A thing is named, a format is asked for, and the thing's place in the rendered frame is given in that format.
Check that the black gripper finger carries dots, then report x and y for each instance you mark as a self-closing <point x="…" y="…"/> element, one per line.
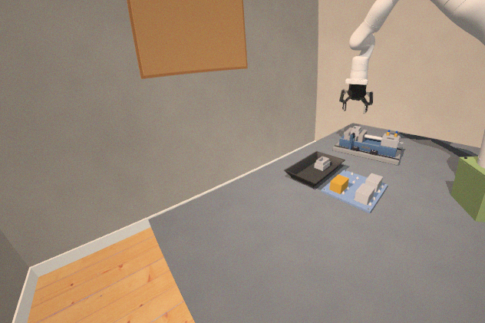
<point x="370" y="94"/>
<point x="344" y="101"/>

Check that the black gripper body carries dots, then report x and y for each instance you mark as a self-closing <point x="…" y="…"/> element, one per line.
<point x="355" y="88"/>

